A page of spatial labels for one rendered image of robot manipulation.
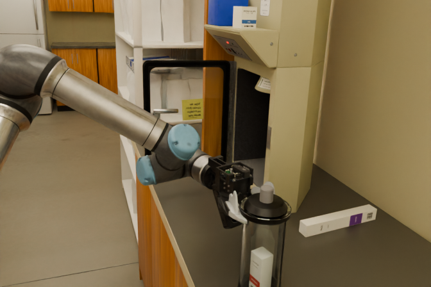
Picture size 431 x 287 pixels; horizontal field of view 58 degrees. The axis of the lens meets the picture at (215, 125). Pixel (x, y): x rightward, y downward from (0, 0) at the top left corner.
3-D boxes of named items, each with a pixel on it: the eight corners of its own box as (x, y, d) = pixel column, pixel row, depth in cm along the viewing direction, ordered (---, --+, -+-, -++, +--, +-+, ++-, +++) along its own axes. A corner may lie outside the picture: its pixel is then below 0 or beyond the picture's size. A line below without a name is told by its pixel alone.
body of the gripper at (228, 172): (229, 177, 85) (200, 158, 94) (228, 211, 87) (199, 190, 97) (256, 170, 89) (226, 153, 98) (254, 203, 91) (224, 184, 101)
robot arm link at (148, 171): (143, 145, 92) (184, 139, 98) (131, 164, 101) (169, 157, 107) (153, 175, 90) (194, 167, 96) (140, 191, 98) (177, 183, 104)
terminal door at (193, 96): (226, 165, 146) (231, 59, 135) (145, 171, 140) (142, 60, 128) (226, 164, 147) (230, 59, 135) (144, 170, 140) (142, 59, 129)
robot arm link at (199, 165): (191, 184, 100) (217, 178, 104) (200, 191, 96) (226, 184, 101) (191, 157, 98) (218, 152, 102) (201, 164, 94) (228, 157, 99)
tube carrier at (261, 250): (293, 295, 87) (302, 210, 80) (255, 314, 81) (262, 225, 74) (261, 268, 95) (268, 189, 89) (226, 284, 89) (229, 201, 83)
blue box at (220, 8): (235, 24, 131) (236, -3, 128) (247, 26, 122) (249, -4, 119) (207, 24, 128) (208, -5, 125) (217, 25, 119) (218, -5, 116)
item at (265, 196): (295, 219, 81) (299, 191, 79) (262, 232, 76) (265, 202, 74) (267, 201, 88) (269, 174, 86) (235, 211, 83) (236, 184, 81)
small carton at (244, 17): (247, 27, 115) (247, 6, 114) (256, 28, 111) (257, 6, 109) (232, 27, 113) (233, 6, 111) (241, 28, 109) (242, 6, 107)
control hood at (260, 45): (234, 54, 136) (235, 24, 133) (277, 68, 107) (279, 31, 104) (202, 54, 132) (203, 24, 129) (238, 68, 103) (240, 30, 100)
